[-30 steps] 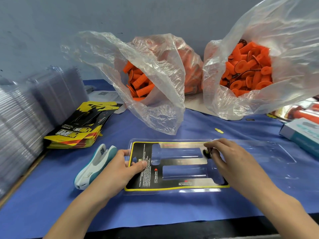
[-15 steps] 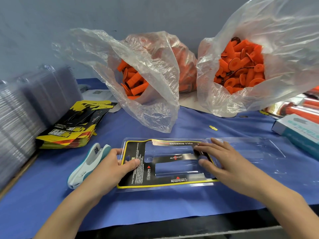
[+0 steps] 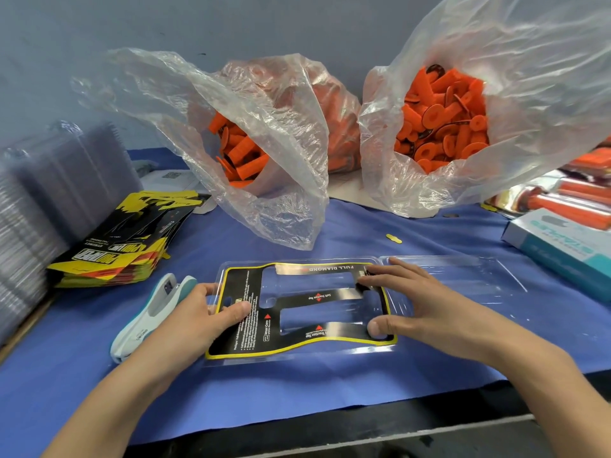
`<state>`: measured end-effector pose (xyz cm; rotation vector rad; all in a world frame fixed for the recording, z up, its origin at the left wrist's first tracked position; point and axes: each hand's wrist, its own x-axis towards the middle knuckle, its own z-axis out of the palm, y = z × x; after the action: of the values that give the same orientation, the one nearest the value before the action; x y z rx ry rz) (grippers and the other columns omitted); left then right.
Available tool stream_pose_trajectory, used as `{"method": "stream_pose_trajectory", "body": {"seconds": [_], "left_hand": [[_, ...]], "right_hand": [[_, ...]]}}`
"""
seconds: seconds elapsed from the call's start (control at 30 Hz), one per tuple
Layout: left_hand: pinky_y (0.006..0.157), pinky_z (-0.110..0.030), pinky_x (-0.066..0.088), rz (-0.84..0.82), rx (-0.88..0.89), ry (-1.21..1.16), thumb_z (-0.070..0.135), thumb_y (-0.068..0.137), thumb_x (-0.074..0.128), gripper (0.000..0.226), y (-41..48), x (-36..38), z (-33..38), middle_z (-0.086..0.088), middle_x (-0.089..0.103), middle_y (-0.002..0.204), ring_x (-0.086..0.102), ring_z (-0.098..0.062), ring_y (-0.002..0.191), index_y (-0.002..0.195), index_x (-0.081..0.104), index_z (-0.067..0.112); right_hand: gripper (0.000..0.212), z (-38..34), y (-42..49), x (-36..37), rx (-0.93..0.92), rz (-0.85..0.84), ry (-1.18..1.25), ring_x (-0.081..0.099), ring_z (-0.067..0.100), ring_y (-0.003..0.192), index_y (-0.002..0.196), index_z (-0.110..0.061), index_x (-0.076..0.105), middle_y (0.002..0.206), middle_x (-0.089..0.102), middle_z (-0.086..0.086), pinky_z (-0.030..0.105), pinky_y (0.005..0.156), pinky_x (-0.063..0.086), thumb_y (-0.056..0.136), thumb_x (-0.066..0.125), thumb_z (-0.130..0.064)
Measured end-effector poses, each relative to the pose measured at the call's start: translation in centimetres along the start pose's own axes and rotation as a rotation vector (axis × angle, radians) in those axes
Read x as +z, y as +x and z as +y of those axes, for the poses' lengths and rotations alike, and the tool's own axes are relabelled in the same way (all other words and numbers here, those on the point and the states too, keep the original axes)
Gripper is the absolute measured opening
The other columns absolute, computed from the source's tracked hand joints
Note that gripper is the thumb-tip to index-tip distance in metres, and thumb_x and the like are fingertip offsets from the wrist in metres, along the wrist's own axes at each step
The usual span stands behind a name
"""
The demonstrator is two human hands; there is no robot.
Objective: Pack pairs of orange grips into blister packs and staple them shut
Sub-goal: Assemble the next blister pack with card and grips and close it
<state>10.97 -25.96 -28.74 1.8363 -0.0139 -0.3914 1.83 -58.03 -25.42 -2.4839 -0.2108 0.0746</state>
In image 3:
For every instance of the person's left hand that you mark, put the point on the person's left hand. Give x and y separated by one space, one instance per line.
186 329

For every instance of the person's right hand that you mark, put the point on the person's right hand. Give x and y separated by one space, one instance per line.
430 305

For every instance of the teal hand stapler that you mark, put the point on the teal hand stapler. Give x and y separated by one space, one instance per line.
143 319

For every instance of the yellow black backing card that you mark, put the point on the yellow black backing card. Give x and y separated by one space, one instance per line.
239 281

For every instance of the stack of clear blister shells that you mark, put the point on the stack of clear blister shells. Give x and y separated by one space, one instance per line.
48 205

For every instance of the person's right forearm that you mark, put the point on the person's right forearm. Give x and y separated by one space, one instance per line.
554 391

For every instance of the person's left forearm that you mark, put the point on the person's left forearm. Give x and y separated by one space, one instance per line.
105 415

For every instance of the small yellow scrap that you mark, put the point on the small yellow scrap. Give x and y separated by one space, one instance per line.
393 238

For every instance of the stack of yellow black cards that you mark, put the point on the stack of yellow black cards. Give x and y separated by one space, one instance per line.
124 238

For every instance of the teal white cardboard box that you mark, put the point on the teal white cardboard box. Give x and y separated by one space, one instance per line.
563 248

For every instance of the white printed paper sheet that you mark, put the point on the white printed paper sheet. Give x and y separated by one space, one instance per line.
167 178

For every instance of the large clear plastic bag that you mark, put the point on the large clear plastic bag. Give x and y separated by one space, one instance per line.
544 62

